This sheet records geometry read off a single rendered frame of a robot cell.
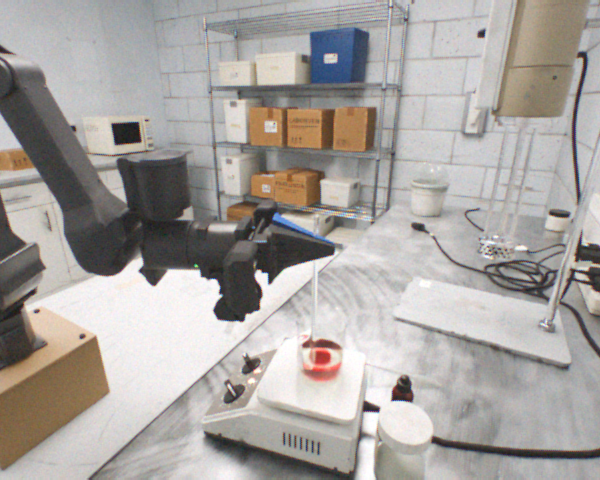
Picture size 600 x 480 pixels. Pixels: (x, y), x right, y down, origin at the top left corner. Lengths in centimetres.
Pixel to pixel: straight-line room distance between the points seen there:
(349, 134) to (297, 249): 222
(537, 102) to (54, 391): 80
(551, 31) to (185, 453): 76
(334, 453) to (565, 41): 64
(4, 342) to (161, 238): 25
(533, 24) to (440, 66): 212
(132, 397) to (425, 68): 259
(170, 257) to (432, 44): 258
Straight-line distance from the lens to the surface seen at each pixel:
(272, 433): 49
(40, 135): 43
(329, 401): 46
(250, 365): 54
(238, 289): 32
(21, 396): 57
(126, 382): 66
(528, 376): 72
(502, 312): 86
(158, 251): 40
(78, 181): 42
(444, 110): 278
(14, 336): 58
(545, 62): 69
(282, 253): 38
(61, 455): 60
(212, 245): 38
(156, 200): 38
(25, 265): 54
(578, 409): 70
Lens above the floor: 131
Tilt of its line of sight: 21 degrees down
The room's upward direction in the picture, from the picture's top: straight up
